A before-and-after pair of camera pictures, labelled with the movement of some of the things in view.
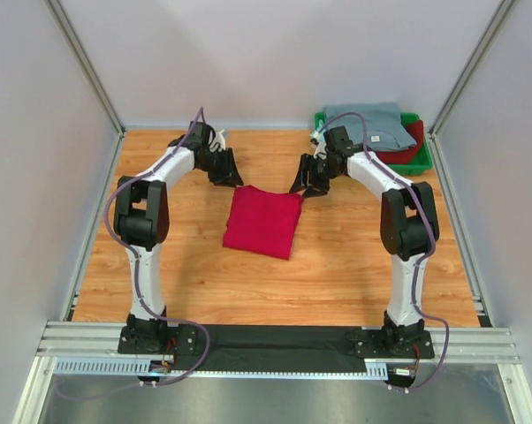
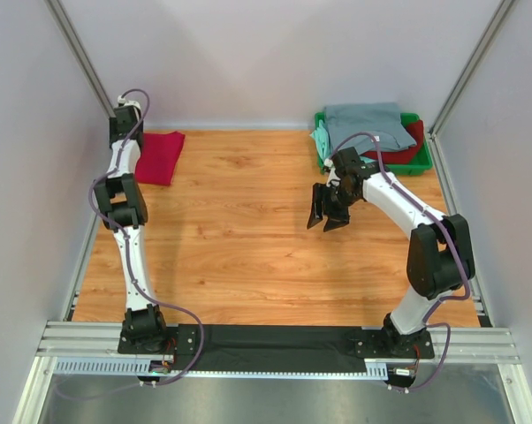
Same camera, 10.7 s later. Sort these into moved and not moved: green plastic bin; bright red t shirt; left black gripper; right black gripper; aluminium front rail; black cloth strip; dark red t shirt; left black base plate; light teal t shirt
Moved: left black gripper; right black gripper; bright red t shirt
Not moved: dark red t shirt; black cloth strip; light teal t shirt; green plastic bin; aluminium front rail; left black base plate
